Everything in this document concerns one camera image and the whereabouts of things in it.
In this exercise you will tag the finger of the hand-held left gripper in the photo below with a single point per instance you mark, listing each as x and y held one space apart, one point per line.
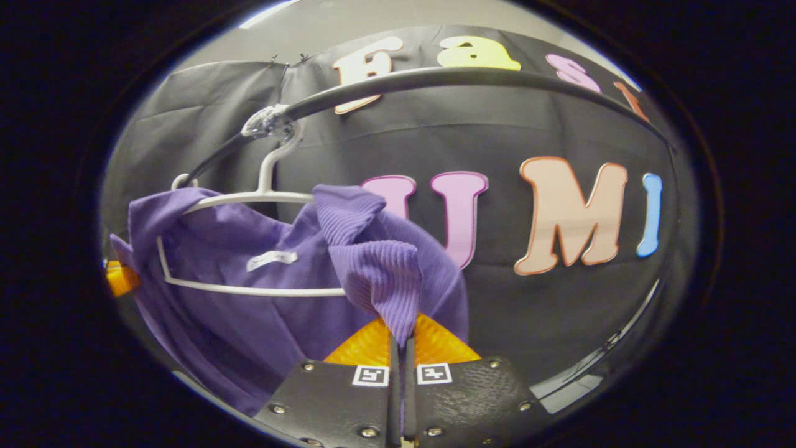
121 280

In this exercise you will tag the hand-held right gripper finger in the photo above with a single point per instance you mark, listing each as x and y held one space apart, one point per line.
394 404
409 404

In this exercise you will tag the purple ribbed knit top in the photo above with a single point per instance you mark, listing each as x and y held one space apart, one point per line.
249 311

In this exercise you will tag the white hanger with taped hook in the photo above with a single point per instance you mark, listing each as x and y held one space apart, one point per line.
265 180

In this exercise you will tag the black clothes rack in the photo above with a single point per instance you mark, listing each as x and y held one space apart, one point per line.
448 78

